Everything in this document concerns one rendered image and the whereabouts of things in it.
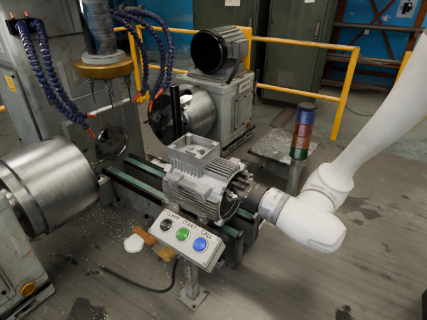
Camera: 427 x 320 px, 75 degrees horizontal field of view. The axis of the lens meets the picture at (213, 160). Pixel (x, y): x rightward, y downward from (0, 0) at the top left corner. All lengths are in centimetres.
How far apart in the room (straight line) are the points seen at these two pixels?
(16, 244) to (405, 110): 85
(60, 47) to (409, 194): 145
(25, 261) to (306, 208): 71
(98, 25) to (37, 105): 36
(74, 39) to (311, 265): 110
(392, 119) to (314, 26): 330
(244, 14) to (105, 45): 326
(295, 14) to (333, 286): 332
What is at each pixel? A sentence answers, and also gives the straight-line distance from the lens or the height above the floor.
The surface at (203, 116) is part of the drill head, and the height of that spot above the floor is 107.
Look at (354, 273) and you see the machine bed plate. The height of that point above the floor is 80.
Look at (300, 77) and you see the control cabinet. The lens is 395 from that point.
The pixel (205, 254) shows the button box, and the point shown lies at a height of 106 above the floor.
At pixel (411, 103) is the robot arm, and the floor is 139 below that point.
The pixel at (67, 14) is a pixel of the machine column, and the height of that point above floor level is 145.
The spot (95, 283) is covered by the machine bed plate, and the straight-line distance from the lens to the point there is 97.
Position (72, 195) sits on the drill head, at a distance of 86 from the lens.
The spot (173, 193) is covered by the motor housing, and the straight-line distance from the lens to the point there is 85.
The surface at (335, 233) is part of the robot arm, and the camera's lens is 73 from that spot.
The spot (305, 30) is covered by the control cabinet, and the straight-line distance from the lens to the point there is 384.
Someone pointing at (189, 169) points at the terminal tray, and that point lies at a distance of 81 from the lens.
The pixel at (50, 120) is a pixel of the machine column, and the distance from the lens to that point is 116.
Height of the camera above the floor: 155
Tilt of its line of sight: 33 degrees down
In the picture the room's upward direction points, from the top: straight up
